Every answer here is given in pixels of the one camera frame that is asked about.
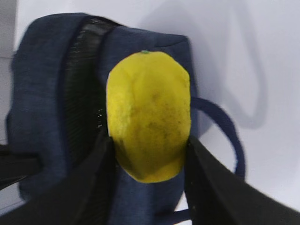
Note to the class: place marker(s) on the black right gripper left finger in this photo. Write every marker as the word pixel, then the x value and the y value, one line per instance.
pixel 82 198

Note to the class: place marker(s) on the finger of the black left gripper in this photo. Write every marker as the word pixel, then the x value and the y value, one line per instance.
pixel 17 166

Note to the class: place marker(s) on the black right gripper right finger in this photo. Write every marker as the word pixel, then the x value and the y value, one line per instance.
pixel 216 196

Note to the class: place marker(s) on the navy blue lunch bag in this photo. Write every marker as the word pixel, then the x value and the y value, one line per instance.
pixel 60 71

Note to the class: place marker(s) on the yellow lemon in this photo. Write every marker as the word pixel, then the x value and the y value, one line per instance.
pixel 149 115

